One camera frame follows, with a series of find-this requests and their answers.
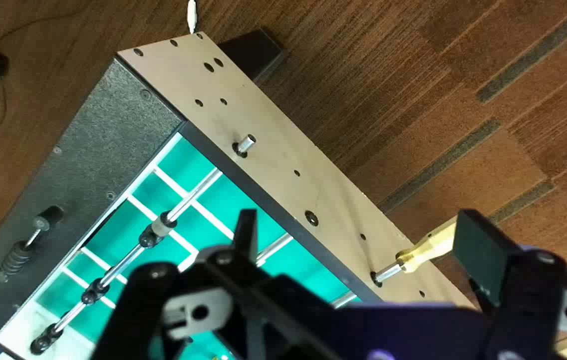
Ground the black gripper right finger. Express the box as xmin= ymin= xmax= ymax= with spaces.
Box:
xmin=453 ymin=210 xmax=564 ymax=321

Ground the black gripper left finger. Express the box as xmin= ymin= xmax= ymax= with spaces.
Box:
xmin=197 ymin=208 xmax=337 ymax=360

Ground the wooden foosball rod handle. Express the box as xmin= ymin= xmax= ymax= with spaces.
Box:
xmin=371 ymin=218 xmax=457 ymax=286

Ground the far steel foosball rod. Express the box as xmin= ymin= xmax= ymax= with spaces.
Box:
xmin=27 ymin=132 xmax=257 ymax=357

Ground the foosball table cabinet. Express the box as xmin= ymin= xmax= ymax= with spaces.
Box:
xmin=0 ymin=34 xmax=463 ymax=360

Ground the black spring rod end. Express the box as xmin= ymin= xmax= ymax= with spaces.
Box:
xmin=0 ymin=206 xmax=63 ymax=284

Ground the black table leg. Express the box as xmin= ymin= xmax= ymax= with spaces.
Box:
xmin=219 ymin=29 xmax=285 ymax=82

